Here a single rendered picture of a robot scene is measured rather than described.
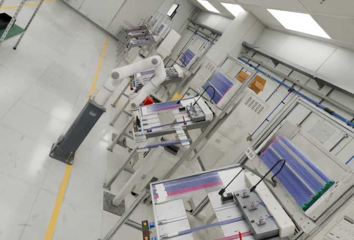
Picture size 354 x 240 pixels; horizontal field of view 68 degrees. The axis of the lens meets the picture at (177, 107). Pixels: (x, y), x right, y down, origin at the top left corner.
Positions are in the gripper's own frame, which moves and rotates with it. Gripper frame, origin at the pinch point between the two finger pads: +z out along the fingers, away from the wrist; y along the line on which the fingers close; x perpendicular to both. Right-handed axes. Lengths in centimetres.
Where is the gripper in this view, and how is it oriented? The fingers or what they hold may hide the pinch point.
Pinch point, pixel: (138, 122)
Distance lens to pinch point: 274.3
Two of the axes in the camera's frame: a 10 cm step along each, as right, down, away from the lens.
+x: 9.8, -1.8, 1.2
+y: 1.9, 4.0, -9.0
